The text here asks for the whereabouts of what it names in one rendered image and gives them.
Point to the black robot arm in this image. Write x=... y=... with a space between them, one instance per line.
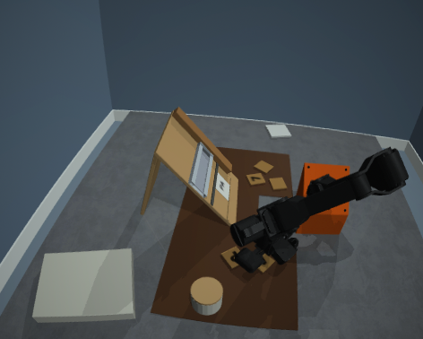
x=384 y=171

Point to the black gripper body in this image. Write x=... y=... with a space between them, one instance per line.
x=251 y=260

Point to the grey cylinder with tan lid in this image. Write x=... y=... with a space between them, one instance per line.
x=206 y=295

